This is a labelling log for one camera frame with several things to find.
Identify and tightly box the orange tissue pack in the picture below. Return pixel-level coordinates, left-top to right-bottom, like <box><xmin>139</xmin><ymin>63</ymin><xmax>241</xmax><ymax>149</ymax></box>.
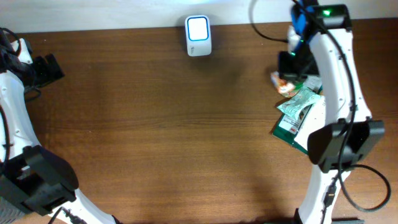
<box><xmin>271</xmin><ymin>72</ymin><xmax>297</xmax><ymax>98</ymax></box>

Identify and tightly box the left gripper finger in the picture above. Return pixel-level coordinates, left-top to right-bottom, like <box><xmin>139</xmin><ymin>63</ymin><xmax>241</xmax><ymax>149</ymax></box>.
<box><xmin>49</xmin><ymin>67</ymin><xmax>65</xmax><ymax>82</ymax></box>
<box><xmin>45</xmin><ymin>54</ymin><xmax>59</xmax><ymax>70</ymax></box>

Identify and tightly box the green white 3M bag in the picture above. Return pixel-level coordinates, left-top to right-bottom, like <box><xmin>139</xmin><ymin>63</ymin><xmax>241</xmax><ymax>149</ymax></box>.
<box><xmin>272</xmin><ymin>76</ymin><xmax>322</xmax><ymax>153</ymax></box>

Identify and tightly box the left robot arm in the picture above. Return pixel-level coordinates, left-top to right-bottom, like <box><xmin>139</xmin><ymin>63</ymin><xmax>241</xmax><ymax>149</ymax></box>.
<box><xmin>1</xmin><ymin>28</ymin><xmax>118</xmax><ymax>224</ymax></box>

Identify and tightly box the white tube gold cap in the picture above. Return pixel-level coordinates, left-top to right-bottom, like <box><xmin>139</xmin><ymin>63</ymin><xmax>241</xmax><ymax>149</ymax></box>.
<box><xmin>294</xmin><ymin>96</ymin><xmax>326</xmax><ymax>154</ymax></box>

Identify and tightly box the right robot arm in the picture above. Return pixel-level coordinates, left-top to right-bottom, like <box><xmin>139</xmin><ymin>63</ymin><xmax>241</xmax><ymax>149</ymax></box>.
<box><xmin>278</xmin><ymin>1</ymin><xmax>385</xmax><ymax>223</ymax></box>

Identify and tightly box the grey plastic basket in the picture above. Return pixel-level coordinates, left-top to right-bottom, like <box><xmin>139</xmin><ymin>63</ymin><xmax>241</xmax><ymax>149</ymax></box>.
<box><xmin>0</xmin><ymin>197</ymin><xmax>25</xmax><ymax>224</ymax></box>

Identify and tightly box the teal snack packet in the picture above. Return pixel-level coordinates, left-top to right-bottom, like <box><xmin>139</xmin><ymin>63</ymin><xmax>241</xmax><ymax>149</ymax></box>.
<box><xmin>277</xmin><ymin>86</ymin><xmax>321</xmax><ymax>119</ymax></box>

